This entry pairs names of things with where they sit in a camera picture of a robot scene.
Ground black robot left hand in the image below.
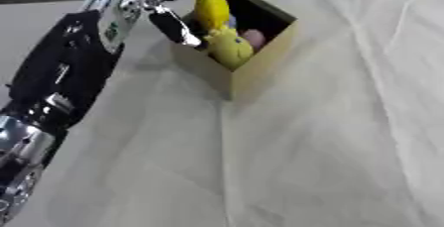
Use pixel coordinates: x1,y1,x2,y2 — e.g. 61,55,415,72
125,0,229,51

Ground yellow soft toy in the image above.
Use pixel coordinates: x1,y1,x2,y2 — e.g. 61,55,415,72
192,0,257,71

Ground tan cardboard box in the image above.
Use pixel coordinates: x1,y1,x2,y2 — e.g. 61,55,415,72
167,0,302,102

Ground pink round toy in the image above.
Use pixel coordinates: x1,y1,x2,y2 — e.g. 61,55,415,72
239,28,270,53

